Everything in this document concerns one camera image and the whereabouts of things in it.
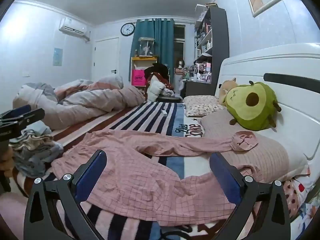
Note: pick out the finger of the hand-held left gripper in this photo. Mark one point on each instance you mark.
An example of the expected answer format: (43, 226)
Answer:
(31, 117)
(21, 110)

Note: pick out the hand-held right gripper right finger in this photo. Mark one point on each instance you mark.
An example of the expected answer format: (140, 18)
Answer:
(225, 177)

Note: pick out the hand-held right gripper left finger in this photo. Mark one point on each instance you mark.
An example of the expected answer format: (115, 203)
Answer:
(93, 173)

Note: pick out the pink checked pants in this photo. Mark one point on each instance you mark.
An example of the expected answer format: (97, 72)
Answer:
(140, 175)

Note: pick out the person's left hand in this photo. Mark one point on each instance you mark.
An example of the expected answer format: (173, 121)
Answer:
(5, 161)

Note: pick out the pile of folded clothes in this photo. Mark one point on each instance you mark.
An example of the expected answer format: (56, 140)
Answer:
(32, 152)

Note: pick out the pink pillow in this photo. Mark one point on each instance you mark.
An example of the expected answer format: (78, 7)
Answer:
(262, 155)

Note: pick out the pink and grey quilt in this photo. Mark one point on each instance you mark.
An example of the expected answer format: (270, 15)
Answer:
(82, 105)

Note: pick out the cartoon printed cloth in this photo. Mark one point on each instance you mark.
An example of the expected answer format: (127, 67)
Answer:
(292, 192)

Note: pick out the green avocado plush toy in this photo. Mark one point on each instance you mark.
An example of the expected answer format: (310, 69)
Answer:
(240, 105)

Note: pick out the floral pillow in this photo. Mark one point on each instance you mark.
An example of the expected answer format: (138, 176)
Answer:
(200, 105)

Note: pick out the striped plush blanket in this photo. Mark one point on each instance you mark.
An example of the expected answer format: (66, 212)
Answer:
(150, 115)

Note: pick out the white remote control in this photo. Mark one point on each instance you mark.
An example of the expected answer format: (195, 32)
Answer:
(164, 112)

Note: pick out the orange dog plush toy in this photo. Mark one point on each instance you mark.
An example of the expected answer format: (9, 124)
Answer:
(226, 86)

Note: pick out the dark grey desk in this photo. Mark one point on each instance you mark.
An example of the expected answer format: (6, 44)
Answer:
(197, 88)

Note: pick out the white door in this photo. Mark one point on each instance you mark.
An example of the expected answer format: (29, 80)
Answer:
(106, 57)

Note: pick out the black chair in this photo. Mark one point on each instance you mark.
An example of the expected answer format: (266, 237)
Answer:
(170, 98)

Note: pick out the white air conditioner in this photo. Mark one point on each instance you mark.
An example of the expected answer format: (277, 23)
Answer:
(73, 28)

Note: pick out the pink shopping bag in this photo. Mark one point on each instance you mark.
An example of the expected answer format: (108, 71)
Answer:
(138, 78)

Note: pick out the mannequin head with wig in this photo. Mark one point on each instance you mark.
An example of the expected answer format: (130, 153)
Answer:
(180, 63)

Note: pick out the dark clothes heap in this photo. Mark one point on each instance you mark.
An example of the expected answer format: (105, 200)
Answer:
(158, 69)

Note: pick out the yellow shelf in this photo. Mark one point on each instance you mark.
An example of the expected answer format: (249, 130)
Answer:
(145, 58)

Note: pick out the white bed headboard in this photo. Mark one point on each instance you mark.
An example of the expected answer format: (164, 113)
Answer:
(287, 62)

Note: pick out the glass display case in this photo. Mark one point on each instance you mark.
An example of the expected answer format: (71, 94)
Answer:
(145, 47)

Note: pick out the dark grey bookshelf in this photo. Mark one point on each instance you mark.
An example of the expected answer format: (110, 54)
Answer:
(220, 42)

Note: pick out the window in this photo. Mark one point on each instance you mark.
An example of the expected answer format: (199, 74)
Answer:
(179, 45)

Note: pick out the teal curtain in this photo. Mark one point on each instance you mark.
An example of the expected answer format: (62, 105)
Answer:
(162, 45)

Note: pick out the light blue wall poster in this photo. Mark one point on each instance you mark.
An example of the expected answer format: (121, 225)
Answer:
(57, 57)

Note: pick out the round wall clock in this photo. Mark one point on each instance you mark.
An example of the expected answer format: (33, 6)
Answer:
(127, 29)

